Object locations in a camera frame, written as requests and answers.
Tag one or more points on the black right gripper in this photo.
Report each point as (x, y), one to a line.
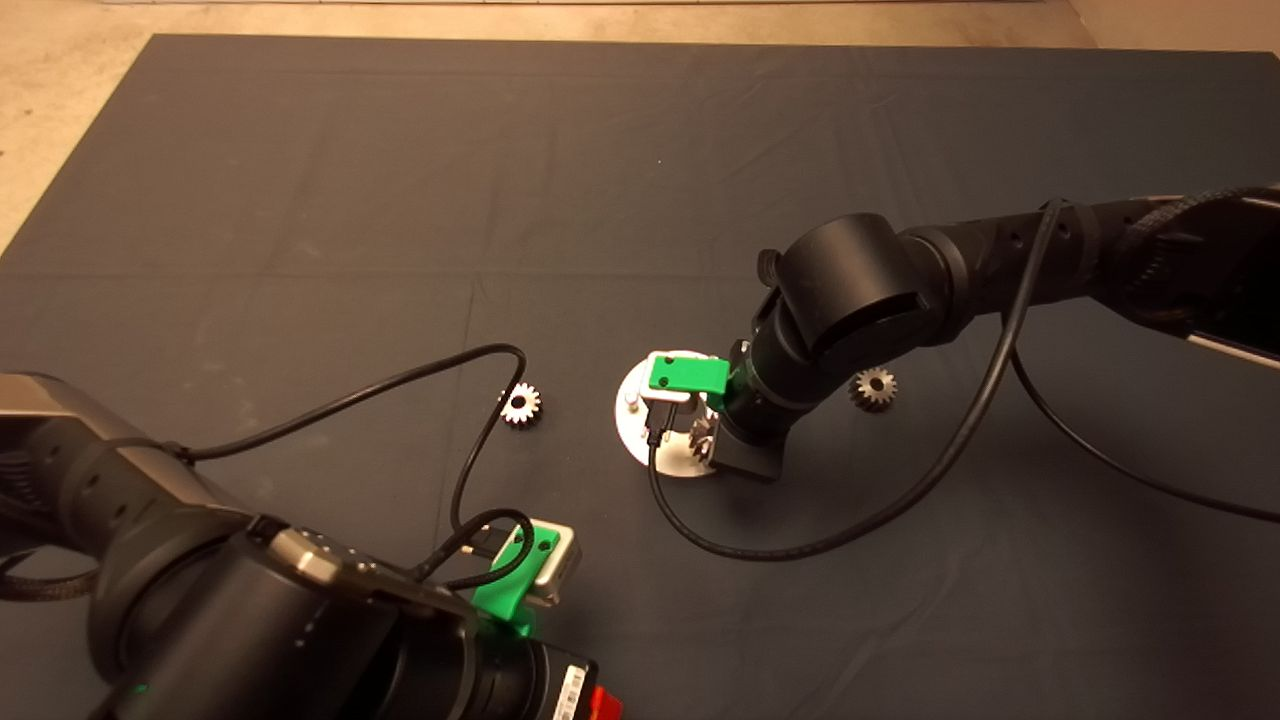
(752, 448)

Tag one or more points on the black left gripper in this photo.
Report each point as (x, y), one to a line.
(530, 685)

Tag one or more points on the dark steel planetary gear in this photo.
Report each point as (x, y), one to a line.
(862, 395)
(702, 445)

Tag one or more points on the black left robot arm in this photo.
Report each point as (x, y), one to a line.
(200, 620)

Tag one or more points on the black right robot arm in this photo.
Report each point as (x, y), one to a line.
(860, 285)

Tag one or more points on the round metal carrier plate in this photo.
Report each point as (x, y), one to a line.
(628, 425)

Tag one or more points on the shiny steel planetary gear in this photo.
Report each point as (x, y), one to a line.
(508, 400)

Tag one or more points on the dark grey table cloth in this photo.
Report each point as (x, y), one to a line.
(640, 200)

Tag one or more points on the green right camera mount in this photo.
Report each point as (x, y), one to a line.
(690, 373)

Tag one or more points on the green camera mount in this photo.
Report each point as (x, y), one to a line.
(500, 600)
(690, 373)

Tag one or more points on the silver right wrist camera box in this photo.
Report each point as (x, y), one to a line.
(665, 397)

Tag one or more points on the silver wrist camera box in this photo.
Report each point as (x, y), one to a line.
(560, 575)
(665, 397)

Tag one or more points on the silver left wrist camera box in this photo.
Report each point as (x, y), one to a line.
(560, 575)

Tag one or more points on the green left camera mount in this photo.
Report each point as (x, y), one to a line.
(500, 600)

